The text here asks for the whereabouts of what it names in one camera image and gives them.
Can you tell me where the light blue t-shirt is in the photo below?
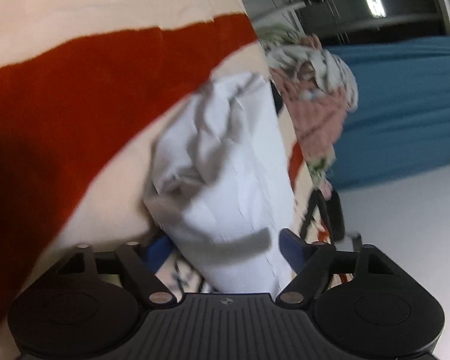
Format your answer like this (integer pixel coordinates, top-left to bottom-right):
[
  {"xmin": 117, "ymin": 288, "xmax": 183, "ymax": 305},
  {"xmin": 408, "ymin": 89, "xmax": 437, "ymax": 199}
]
[{"xmin": 144, "ymin": 72, "xmax": 294, "ymax": 295}]

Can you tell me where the green cloth in pile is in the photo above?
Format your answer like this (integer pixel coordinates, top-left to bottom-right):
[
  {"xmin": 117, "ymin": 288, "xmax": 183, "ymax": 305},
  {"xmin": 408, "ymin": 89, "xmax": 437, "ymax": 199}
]
[{"xmin": 306, "ymin": 154, "xmax": 336, "ymax": 188}]

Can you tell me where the pink fuzzy blanket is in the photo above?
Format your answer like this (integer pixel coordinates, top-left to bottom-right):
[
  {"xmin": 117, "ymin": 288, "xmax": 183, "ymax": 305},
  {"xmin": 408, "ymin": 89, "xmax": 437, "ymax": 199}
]
[{"xmin": 269, "ymin": 35, "xmax": 349, "ymax": 161}]

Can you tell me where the right blue curtain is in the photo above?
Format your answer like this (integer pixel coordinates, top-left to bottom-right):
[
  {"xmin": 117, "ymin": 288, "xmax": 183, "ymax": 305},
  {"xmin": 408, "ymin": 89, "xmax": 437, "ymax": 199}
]
[{"xmin": 329, "ymin": 37, "xmax": 450, "ymax": 190}]

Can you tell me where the white crumpled cloth on pile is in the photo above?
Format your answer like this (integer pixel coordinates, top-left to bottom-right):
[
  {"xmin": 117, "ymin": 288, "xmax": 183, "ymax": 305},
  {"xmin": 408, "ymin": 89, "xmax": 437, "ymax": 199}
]
[{"xmin": 266, "ymin": 45, "xmax": 359, "ymax": 111}]

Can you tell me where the striped cream red black blanket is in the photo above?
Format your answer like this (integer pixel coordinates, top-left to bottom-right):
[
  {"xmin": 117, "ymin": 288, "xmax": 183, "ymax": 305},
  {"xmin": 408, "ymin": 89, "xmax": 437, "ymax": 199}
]
[{"xmin": 0, "ymin": 0, "xmax": 311, "ymax": 359}]

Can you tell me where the dark window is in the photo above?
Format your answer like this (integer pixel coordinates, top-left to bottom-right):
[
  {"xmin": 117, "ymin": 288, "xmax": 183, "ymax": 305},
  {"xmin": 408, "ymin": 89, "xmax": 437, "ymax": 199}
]
[{"xmin": 297, "ymin": 0, "xmax": 447, "ymax": 44}]

